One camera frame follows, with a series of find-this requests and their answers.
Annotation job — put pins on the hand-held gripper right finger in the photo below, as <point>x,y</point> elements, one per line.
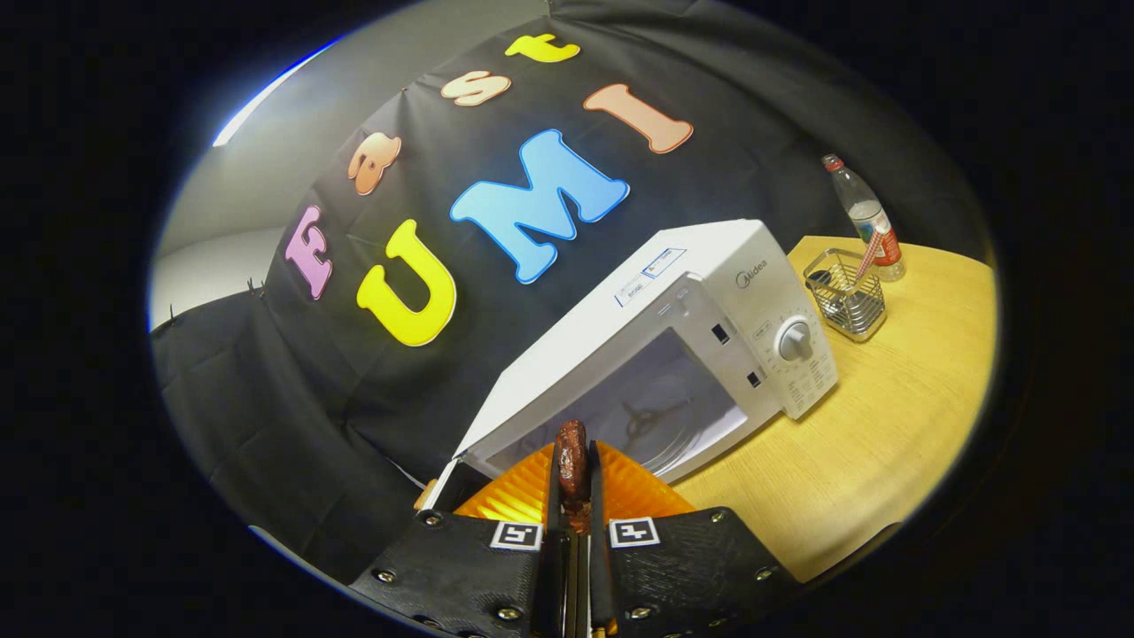
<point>596,501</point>

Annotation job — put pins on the white toaster oven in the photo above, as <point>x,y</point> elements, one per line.
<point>709,266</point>

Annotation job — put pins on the brown meat piece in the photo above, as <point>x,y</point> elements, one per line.
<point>571,461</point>

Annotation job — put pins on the red white striped straw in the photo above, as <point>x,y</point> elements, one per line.
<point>870,252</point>

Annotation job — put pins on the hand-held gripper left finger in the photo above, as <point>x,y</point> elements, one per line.
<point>552,509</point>

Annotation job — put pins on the clear plastic water bottle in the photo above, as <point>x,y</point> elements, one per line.
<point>864,213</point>

